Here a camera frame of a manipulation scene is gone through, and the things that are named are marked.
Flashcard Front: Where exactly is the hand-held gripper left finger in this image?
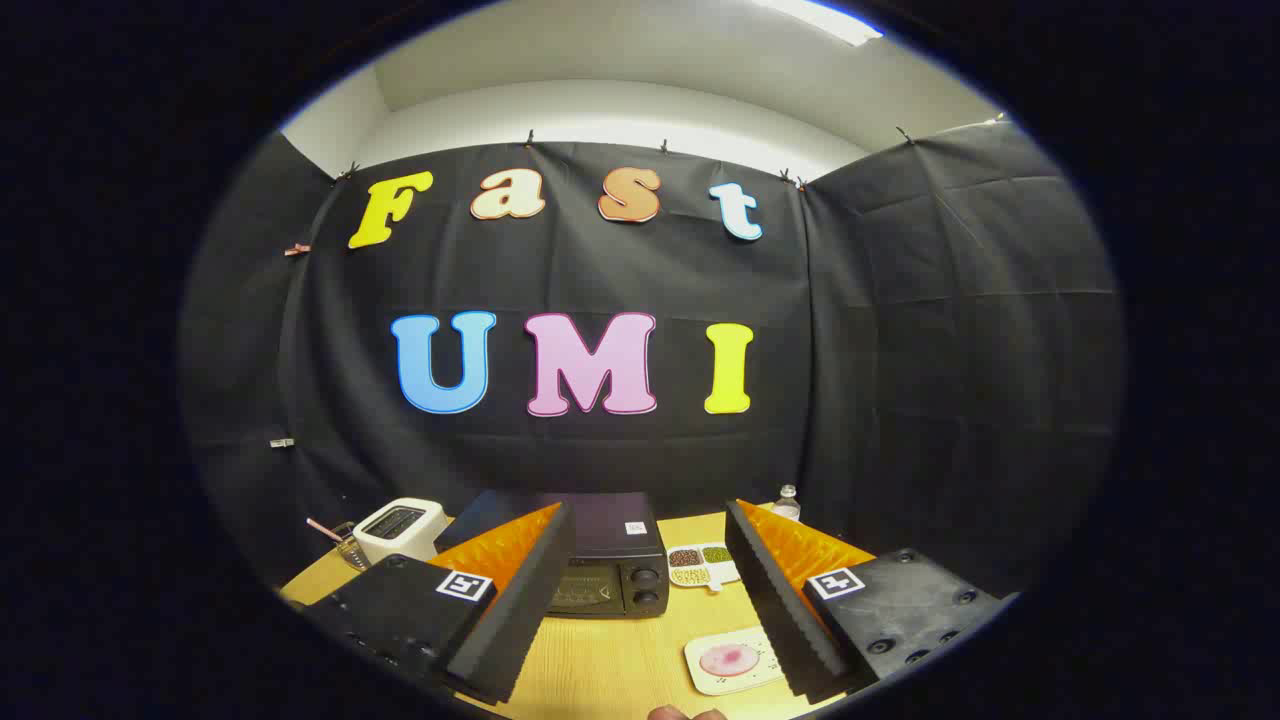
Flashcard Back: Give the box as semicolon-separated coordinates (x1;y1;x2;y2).
300;502;578;706

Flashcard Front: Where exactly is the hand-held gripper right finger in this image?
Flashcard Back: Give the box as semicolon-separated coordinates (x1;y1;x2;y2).
724;499;1011;701

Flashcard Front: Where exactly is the pink ham slice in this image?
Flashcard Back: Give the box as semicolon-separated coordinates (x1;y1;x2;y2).
698;643;763;678

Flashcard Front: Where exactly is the cream cherry print plate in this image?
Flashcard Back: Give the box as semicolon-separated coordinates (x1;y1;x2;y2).
684;626;786;697

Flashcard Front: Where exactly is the black toaster oven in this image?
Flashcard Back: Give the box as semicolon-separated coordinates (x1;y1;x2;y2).
435;489;671;619

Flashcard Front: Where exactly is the white bread toaster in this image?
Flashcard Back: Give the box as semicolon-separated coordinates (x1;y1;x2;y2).
352;497;449;566

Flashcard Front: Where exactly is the white divided bean tray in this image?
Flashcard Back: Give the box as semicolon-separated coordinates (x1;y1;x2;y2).
666;542;743;593

